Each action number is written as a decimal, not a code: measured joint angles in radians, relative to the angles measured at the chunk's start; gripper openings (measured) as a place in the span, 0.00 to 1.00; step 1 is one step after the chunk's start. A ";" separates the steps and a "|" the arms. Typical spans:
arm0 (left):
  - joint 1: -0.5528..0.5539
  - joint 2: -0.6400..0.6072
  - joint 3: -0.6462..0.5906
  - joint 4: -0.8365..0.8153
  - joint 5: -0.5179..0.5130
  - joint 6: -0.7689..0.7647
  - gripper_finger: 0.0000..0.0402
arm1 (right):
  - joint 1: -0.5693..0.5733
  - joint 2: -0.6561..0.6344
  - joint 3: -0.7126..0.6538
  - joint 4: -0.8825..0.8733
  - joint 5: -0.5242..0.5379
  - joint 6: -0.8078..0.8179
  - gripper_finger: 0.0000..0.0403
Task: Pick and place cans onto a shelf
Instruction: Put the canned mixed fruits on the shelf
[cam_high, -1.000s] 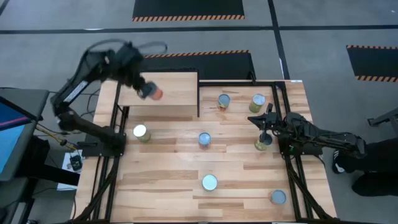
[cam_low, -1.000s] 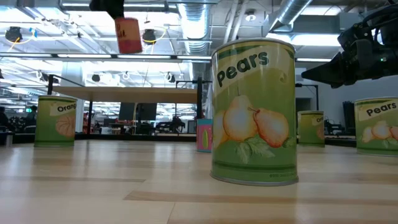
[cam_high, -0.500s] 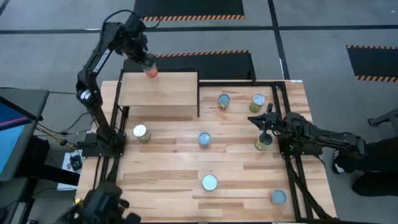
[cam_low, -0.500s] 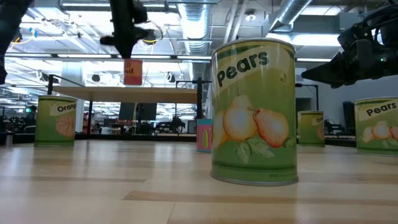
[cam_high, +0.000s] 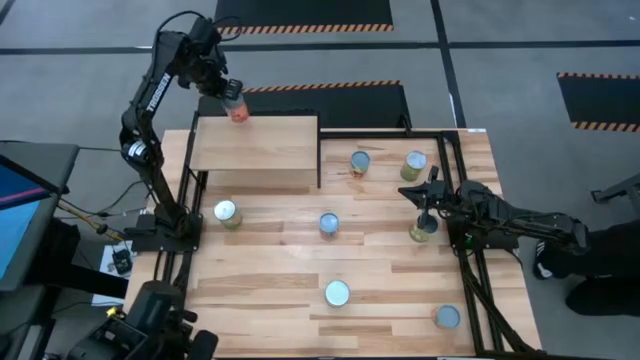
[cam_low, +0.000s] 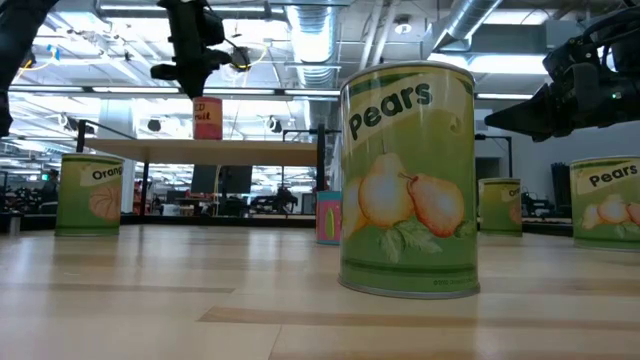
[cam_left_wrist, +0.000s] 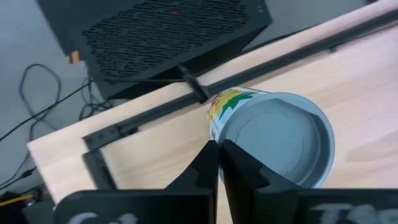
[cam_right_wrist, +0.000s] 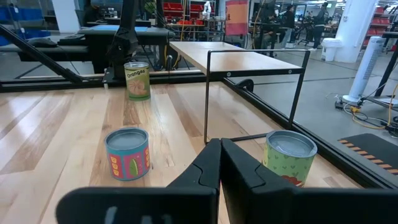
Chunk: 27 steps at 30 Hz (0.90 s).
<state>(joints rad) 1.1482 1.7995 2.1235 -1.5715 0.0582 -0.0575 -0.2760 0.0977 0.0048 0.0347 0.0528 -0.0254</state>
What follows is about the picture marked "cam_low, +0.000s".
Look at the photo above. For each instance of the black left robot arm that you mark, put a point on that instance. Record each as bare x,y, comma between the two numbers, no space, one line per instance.
15,40

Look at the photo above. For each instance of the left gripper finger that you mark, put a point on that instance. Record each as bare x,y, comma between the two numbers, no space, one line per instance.
192,82
219,59

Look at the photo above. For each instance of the black aluminium rig frame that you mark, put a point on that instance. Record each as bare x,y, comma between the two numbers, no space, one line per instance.
225,221

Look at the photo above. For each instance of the pink and teal label can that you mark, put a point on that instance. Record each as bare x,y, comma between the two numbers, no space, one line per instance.
327,220

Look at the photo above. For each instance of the black computer monitor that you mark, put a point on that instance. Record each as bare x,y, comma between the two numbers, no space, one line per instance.
205,179
236,179

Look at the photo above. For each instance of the red fruit label can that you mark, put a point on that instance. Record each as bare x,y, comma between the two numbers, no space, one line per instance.
207,125

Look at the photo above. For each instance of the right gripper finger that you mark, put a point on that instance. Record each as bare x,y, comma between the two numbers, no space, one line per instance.
535,109
535,129

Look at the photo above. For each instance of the ceiling light strip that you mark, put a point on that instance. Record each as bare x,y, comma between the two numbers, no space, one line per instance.
504,96

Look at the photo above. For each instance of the silver spiral ventilation duct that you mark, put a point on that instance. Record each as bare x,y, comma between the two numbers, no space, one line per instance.
465,20
315,40

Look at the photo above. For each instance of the person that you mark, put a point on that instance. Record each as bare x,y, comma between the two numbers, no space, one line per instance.
50,186

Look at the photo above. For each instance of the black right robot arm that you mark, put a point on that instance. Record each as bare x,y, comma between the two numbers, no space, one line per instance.
631,30

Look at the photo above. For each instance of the green oranges label can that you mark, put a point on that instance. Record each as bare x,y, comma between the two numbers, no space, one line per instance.
75,200
495,210

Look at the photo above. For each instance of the wooden shelf with black frame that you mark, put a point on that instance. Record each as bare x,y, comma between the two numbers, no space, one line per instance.
200,151

